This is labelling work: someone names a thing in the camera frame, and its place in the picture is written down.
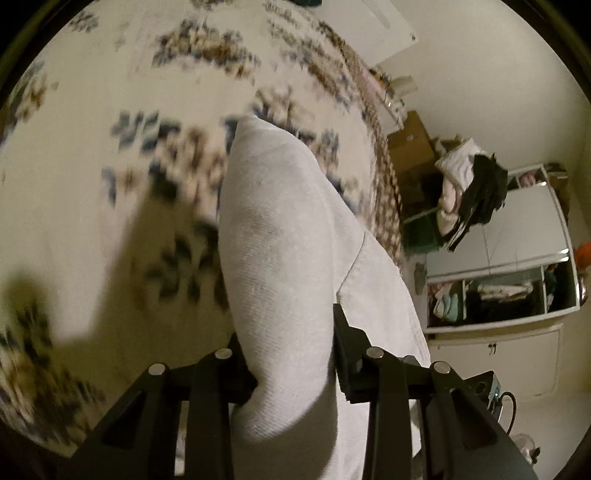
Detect brown cardboard box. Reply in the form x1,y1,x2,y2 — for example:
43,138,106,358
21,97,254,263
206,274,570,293
388,111,443,218

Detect floral and checked bedspread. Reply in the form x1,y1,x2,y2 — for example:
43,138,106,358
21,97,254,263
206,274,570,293
1,1,402,457

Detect black device with cable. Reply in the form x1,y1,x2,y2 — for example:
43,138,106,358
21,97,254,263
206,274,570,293
465,371,517,434

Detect white bed headboard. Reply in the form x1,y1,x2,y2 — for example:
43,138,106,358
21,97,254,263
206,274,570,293
312,0,419,67

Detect pile of clothes on chair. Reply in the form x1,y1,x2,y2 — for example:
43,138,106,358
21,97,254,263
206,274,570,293
435,138,509,252

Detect small beige table lamp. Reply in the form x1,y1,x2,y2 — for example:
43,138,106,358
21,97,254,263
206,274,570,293
392,76,418,97

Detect white pants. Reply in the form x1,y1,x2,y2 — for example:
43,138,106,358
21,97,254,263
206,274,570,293
219,117,431,479

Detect white wardrobe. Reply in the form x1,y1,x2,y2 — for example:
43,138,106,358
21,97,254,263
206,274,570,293
418,164,581,400

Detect white bedside table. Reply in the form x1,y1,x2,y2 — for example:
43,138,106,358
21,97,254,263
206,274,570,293
370,68,409,135

